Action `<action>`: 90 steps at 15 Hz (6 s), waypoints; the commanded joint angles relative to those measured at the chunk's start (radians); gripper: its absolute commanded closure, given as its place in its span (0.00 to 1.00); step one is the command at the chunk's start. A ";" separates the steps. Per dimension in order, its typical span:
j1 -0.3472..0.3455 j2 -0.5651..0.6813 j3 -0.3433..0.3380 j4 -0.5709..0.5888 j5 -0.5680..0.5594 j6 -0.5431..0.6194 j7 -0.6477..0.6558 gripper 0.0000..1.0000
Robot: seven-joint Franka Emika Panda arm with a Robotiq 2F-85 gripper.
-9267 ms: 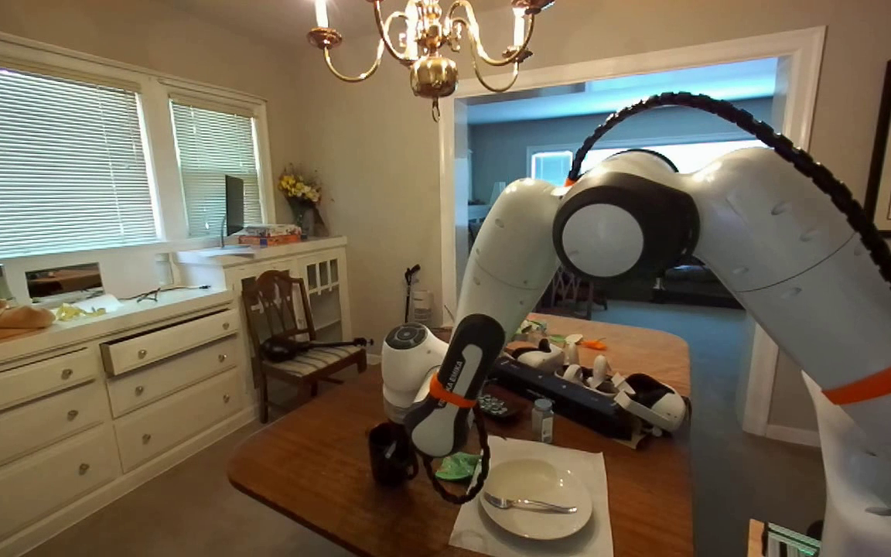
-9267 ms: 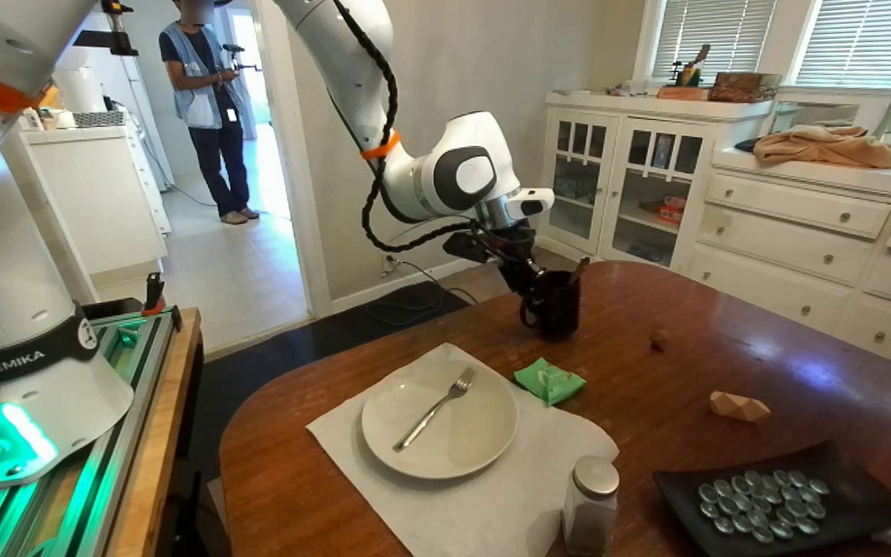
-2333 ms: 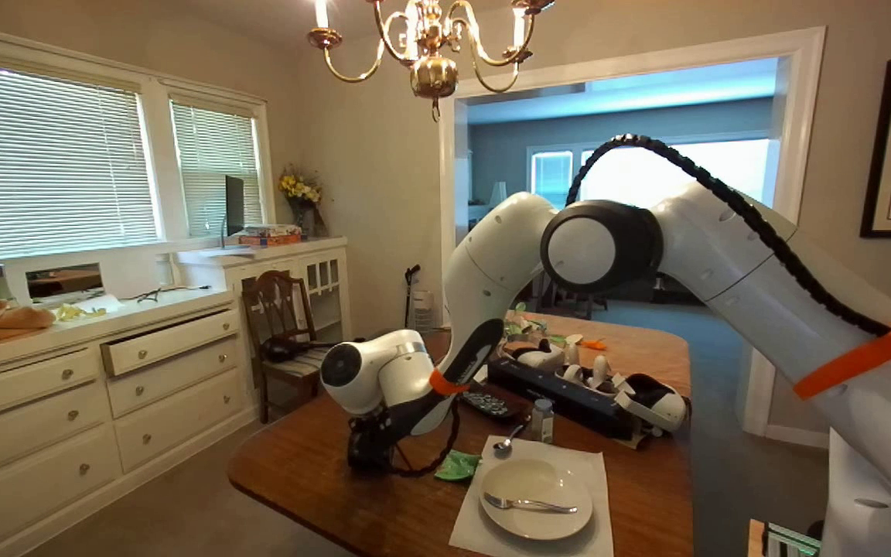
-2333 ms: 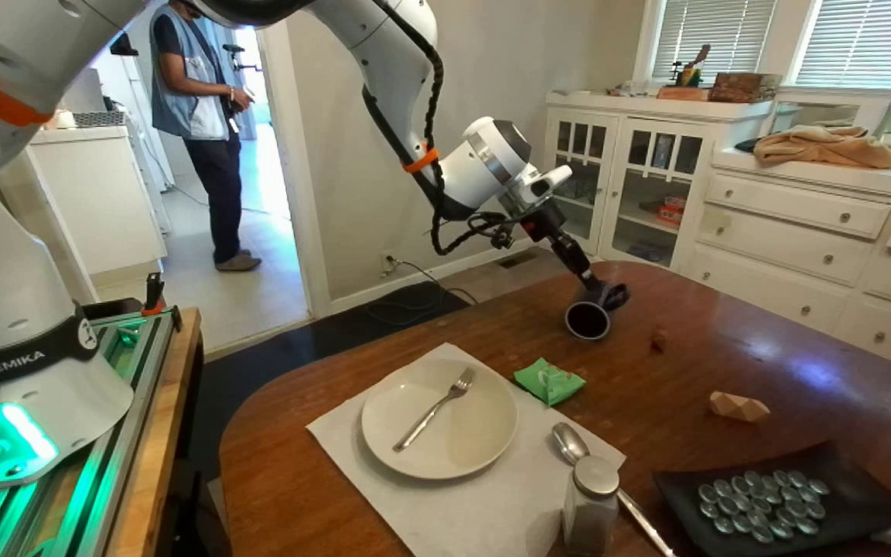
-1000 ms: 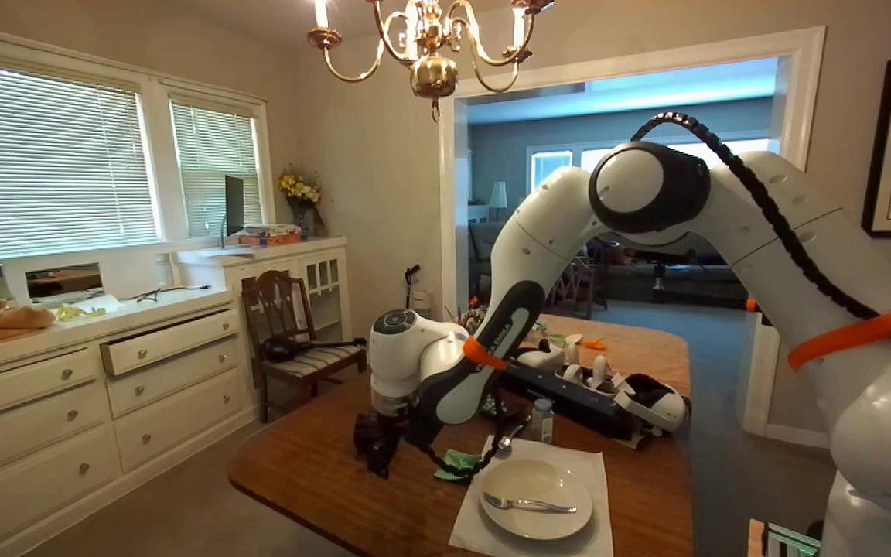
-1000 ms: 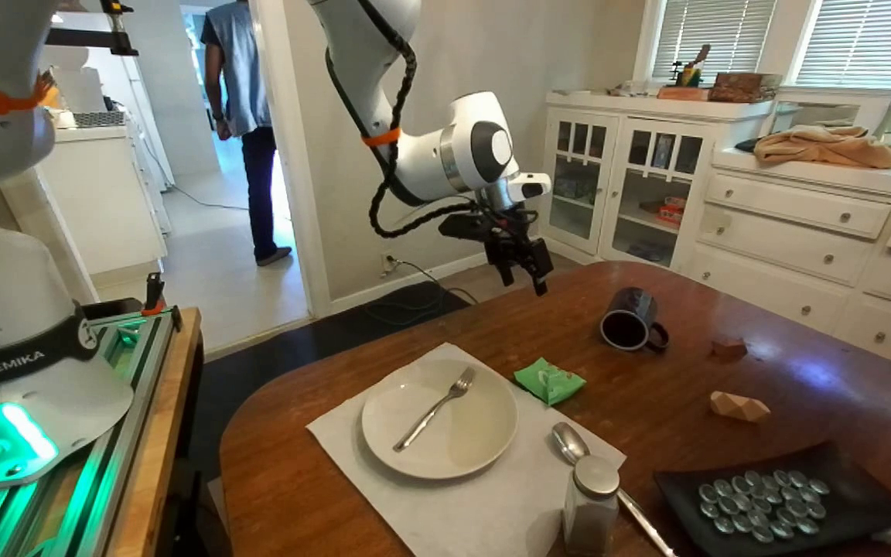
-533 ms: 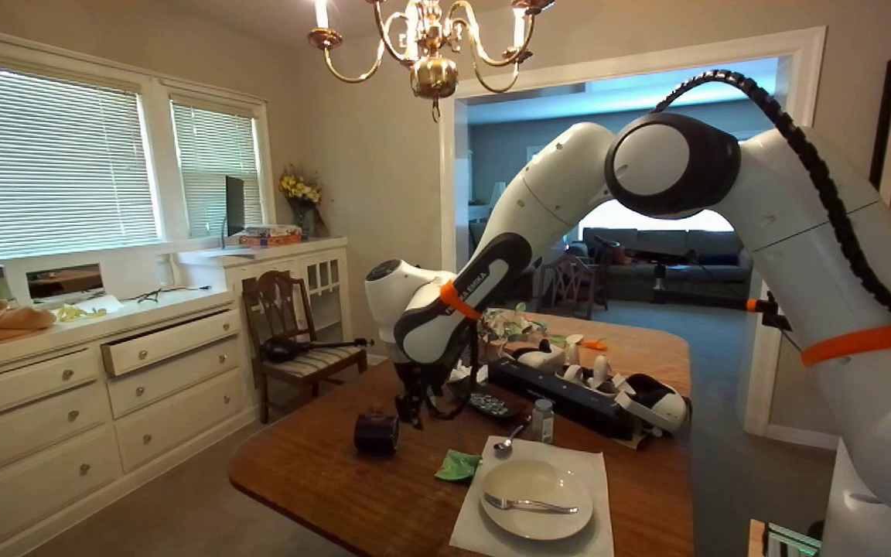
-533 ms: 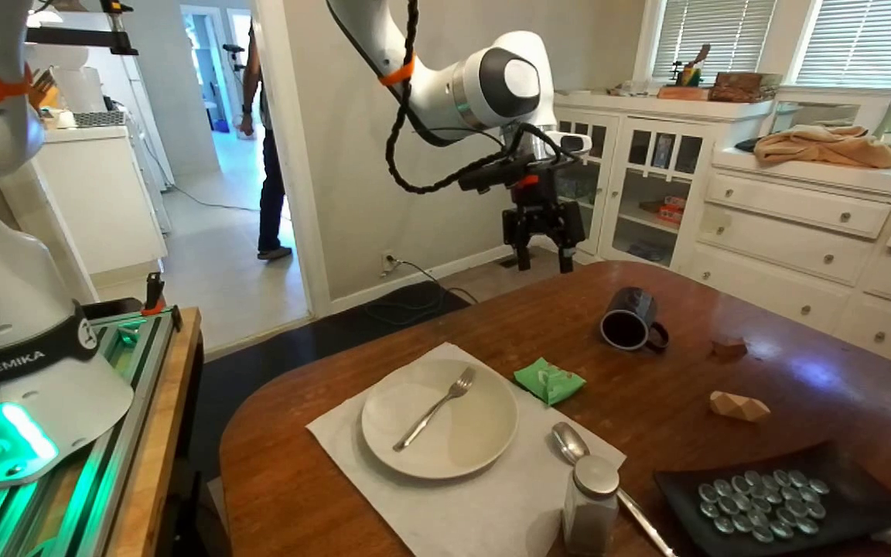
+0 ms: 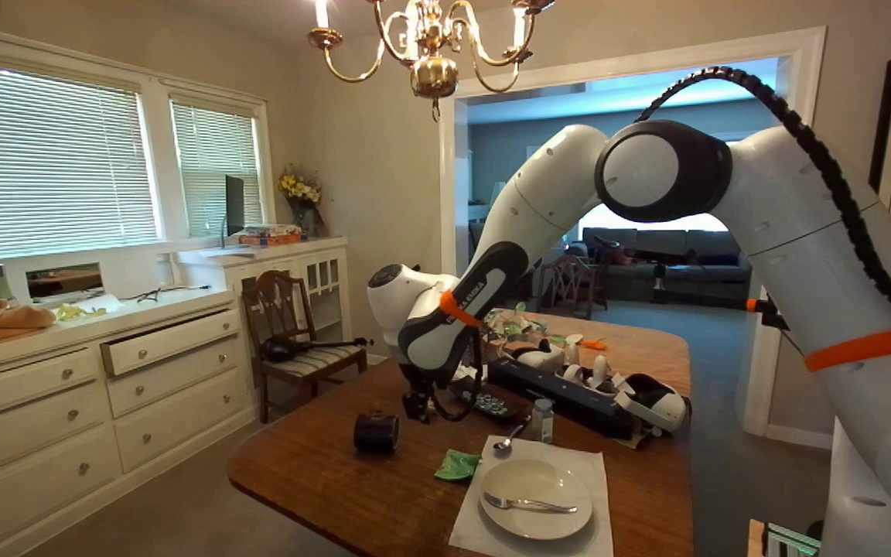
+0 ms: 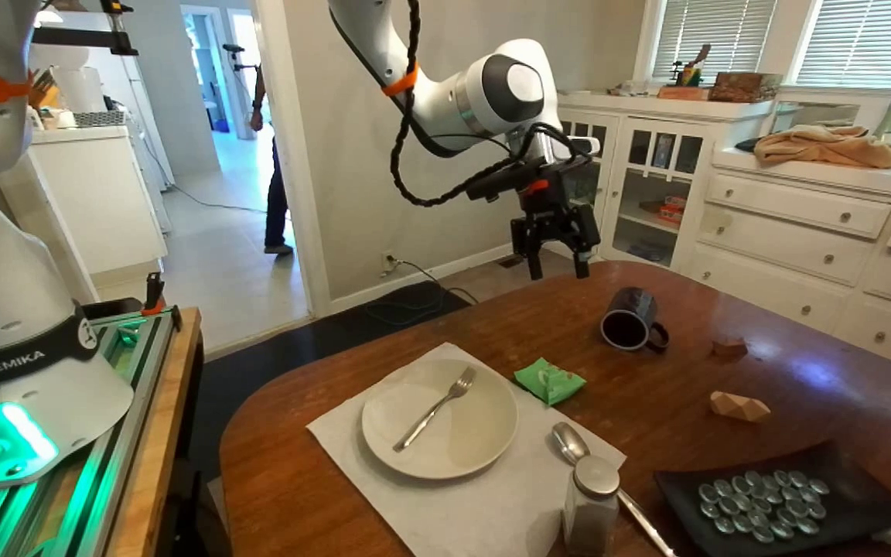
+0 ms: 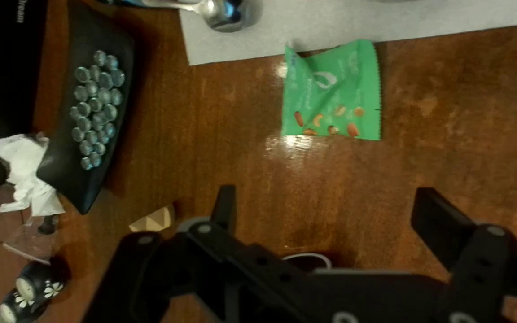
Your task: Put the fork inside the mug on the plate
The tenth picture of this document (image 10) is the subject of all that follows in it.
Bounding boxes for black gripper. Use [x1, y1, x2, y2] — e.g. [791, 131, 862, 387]
[508, 193, 604, 286]

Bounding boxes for black mug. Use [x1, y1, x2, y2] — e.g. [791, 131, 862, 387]
[596, 286, 673, 357]

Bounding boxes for metal spoon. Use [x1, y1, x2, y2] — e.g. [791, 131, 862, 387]
[549, 417, 678, 557]

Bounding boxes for white round plate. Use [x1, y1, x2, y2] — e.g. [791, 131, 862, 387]
[359, 366, 521, 487]

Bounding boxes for metal fork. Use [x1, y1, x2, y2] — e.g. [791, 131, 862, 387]
[394, 366, 477, 456]

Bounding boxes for dark floor vent grille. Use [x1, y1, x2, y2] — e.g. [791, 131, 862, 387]
[492, 245, 532, 273]

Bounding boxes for white glass door cabinet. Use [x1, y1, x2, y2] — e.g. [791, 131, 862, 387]
[540, 90, 781, 273]

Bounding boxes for green snack packet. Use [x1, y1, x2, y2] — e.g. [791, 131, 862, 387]
[512, 357, 591, 409]

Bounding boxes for utensil holder with tools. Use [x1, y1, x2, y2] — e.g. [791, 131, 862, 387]
[669, 41, 717, 90]

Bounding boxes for tan bread piece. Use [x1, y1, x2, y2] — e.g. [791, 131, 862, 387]
[707, 387, 778, 428]

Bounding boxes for white drawer dresser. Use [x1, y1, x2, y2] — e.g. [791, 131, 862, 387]
[673, 148, 891, 385]

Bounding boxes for brown wicker basket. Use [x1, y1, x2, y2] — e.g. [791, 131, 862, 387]
[707, 72, 787, 106]

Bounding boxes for glass shaker metal lid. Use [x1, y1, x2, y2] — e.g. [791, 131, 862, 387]
[560, 456, 626, 557]

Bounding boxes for white window blind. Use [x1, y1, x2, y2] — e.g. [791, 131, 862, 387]
[649, 0, 781, 86]
[795, 0, 891, 92]

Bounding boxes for person in blue vest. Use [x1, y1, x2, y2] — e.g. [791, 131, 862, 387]
[257, 134, 301, 260]

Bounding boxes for brown paper bag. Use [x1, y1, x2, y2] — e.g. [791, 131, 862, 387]
[753, 121, 891, 172]

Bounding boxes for white cloth placemat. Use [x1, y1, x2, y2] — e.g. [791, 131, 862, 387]
[303, 339, 629, 557]

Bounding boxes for clear glass gem pile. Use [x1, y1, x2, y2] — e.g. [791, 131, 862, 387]
[697, 466, 834, 549]

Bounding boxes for black rectangular tray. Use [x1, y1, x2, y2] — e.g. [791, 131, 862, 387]
[652, 438, 891, 557]

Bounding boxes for black red small tool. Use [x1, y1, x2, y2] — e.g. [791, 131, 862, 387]
[138, 270, 170, 320]

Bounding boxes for robot stand wooden edge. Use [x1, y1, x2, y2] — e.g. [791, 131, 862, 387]
[0, 303, 208, 557]

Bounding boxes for white kitchen counter cabinet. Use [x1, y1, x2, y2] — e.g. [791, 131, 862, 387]
[22, 106, 172, 280]

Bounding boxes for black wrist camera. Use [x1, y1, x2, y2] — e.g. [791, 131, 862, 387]
[465, 163, 563, 204]

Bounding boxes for black floor power cable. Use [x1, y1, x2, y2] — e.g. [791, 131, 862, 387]
[382, 250, 480, 306]

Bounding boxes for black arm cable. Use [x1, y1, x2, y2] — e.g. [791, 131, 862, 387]
[388, 0, 593, 209]

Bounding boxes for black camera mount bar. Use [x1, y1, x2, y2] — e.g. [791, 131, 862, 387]
[32, 0, 142, 58]

